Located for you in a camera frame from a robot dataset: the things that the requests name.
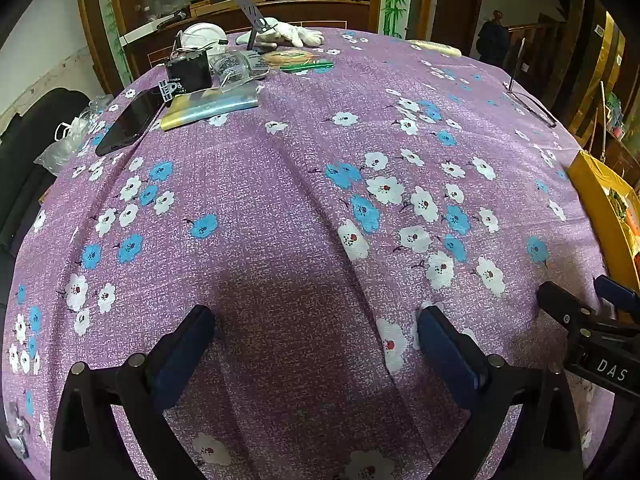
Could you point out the white work gloves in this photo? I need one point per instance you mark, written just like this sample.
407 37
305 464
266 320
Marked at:
290 34

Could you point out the yellow cardboard box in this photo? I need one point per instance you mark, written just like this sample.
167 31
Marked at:
590 180

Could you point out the gold trimmed black pillar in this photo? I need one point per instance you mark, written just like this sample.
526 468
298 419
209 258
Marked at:
595 60

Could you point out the yellow silver foil packet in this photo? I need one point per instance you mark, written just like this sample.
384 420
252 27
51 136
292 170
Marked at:
210 105

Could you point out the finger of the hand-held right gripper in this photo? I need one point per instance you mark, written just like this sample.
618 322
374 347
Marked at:
620 295
567 307

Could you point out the purple floral tablecloth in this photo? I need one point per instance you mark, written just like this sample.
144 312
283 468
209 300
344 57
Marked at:
280 185

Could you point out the clear plastic packet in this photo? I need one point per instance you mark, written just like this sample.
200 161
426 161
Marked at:
235 67

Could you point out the clear plastic bag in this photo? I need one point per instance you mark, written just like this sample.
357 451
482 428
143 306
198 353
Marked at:
70 135

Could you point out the wooden counter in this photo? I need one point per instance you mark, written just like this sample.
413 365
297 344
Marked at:
310 12

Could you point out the dark perforated phone stand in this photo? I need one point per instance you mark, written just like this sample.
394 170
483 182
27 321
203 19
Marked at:
251 12

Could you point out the small black box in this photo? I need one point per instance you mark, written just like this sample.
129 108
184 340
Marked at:
187 72

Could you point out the green pen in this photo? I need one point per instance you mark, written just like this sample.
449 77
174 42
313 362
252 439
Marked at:
307 65

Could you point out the round yellow green snack packet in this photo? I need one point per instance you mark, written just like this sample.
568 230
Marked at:
287 57

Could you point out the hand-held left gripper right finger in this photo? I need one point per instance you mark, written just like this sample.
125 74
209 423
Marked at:
445 355

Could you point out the brown wooden door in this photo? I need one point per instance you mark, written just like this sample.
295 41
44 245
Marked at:
457 5

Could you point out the wooden shelf cabinet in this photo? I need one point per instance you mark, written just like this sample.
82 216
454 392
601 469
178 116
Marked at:
620 140

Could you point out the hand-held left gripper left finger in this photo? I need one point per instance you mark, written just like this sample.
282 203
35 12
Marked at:
182 350

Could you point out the cream flat box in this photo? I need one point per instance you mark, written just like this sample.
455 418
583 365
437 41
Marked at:
435 47

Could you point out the black smartphone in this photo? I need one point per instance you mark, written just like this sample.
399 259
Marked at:
127 122

